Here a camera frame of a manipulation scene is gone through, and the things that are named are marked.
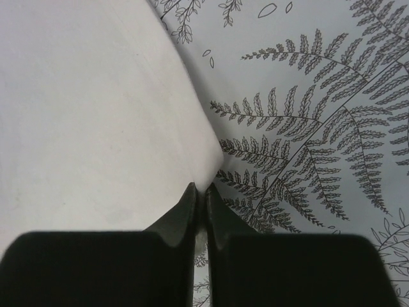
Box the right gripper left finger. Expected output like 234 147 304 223
1 184 197 306

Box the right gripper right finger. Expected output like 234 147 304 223
206 185 399 306

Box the white t shirt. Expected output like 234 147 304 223
1 1 223 250

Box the floral table mat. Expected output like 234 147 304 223
153 1 408 306

